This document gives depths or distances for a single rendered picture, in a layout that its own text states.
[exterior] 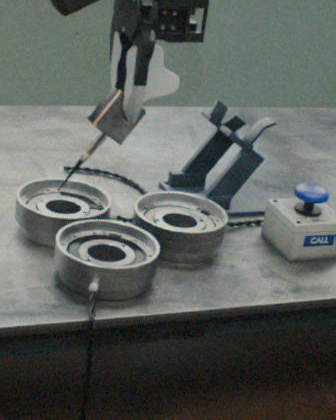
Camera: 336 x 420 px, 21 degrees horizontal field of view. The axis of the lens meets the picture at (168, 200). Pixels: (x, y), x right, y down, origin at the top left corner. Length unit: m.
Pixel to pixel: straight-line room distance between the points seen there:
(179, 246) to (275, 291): 0.11
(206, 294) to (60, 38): 1.75
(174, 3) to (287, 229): 0.28
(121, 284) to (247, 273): 0.17
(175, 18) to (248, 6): 1.82
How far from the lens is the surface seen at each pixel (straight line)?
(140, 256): 0.92
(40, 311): 0.87
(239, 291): 0.95
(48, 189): 1.05
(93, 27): 2.63
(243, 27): 2.81
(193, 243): 0.97
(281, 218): 1.04
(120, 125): 1.02
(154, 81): 1.00
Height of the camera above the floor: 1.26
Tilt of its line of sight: 24 degrees down
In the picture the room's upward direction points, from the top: 8 degrees clockwise
